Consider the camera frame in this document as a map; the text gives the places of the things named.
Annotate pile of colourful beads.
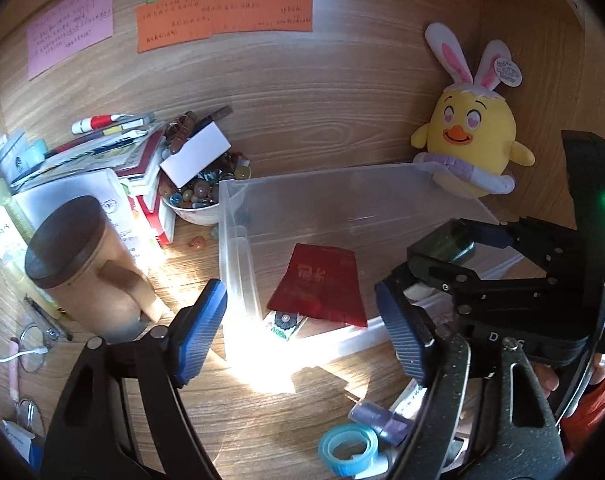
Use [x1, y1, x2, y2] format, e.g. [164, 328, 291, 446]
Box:
[157, 152, 253, 209]

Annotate blue tape roll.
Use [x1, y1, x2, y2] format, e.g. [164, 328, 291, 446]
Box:
[317, 424, 387, 479]

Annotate person's right hand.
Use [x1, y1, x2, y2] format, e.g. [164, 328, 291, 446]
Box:
[533, 362, 561, 401]

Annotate red and white glue tube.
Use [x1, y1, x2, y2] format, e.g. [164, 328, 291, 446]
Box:
[71, 114, 128, 135]

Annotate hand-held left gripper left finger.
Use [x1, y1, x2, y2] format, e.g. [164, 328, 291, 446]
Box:
[40, 279, 228, 480]

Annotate yellow green bottle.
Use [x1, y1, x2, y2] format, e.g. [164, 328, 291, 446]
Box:
[0, 180, 33, 281]

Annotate white ceramic bowl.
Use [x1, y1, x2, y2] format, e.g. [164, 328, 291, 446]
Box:
[161, 187, 233, 226]

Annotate orange sticky note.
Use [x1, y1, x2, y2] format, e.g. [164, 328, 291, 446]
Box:
[136, 0, 314, 54]

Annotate person's red clothing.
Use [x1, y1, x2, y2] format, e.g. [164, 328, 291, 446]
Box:
[557, 360, 605, 456]

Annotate brown mug with dark lid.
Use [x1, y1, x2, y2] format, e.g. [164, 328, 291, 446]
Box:
[24, 196, 176, 341]

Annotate green and white box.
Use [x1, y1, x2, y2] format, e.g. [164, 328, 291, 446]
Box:
[0, 130, 48, 186]

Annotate white packet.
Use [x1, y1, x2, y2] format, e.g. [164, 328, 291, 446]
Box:
[383, 380, 428, 418]

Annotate clear plastic storage bin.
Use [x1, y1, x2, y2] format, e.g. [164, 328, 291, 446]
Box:
[217, 162, 526, 377]

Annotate red envelope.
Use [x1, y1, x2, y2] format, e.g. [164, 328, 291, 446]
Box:
[266, 243, 368, 328]

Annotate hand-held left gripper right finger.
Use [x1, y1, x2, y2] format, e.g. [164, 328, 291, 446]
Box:
[374, 280, 568, 480]

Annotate stack of books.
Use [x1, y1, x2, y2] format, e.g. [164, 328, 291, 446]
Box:
[12, 112, 178, 246]

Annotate white cable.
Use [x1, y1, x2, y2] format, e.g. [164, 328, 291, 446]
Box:
[0, 340, 50, 367]

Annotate white card box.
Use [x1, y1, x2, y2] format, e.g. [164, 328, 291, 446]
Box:
[159, 124, 232, 188]

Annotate small flower print packet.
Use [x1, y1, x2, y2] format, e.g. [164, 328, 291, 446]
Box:
[261, 310, 303, 343]

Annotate brown hair clip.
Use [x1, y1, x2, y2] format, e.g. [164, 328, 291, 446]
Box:
[163, 106, 233, 155]

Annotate pink sticky note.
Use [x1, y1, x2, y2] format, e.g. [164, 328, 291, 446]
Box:
[26, 0, 114, 82]

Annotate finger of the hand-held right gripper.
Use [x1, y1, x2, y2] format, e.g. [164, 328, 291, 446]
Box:
[389, 246, 592, 312]
[450, 216, 586, 272]

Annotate yellow chick plush toy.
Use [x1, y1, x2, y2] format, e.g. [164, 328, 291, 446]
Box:
[410, 22, 537, 199]

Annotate round wire glasses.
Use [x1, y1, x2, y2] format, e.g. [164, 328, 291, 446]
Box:
[15, 324, 73, 436]

